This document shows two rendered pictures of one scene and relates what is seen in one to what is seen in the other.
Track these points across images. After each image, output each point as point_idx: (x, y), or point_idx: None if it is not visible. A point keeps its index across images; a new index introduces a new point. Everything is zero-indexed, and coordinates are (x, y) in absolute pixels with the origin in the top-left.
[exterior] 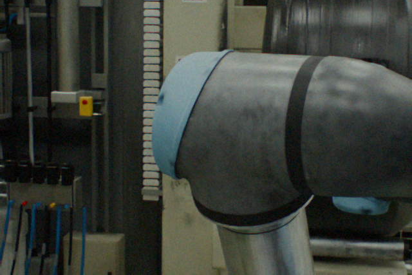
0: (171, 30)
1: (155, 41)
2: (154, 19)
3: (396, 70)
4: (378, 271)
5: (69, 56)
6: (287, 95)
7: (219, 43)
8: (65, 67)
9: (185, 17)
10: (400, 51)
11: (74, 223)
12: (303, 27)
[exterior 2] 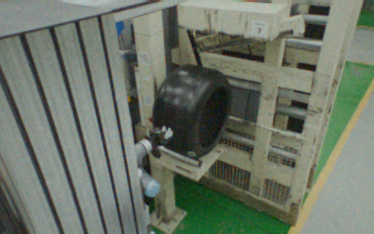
0: (142, 86)
1: (139, 87)
2: (138, 82)
3: (180, 125)
4: (190, 168)
5: (126, 81)
6: None
7: (154, 93)
8: (125, 84)
9: (145, 84)
10: (182, 120)
11: (140, 120)
12: (159, 105)
